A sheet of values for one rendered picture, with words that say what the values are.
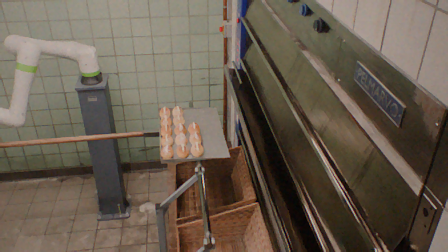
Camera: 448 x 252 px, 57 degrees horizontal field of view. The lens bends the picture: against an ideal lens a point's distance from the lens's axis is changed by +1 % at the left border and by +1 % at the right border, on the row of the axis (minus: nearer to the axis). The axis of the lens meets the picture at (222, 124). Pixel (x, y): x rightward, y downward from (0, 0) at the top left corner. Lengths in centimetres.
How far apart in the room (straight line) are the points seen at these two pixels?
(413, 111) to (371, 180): 24
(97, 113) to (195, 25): 106
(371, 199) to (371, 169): 7
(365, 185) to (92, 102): 227
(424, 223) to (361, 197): 24
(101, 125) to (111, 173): 44
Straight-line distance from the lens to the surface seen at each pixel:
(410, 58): 90
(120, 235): 348
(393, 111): 98
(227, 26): 310
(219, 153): 220
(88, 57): 293
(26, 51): 271
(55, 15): 351
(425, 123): 89
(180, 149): 216
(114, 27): 346
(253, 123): 202
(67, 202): 391
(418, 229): 94
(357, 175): 114
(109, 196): 351
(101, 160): 330
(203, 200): 192
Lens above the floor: 245
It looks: 31 degrees down
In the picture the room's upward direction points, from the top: straight up
